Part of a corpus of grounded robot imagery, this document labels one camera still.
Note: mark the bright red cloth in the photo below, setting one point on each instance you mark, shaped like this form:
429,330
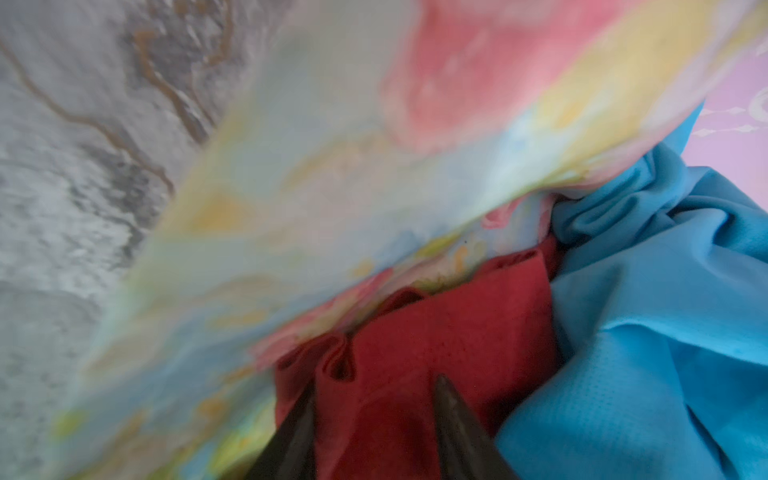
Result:
491,336

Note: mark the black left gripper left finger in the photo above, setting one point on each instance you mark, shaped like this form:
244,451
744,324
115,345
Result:
289,455

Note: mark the teal blue cloth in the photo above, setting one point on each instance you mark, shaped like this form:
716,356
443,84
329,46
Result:
660,311

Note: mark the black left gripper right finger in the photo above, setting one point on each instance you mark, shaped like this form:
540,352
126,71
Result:
465,449

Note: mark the floral pastel cloth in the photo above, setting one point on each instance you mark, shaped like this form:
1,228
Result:
384,144

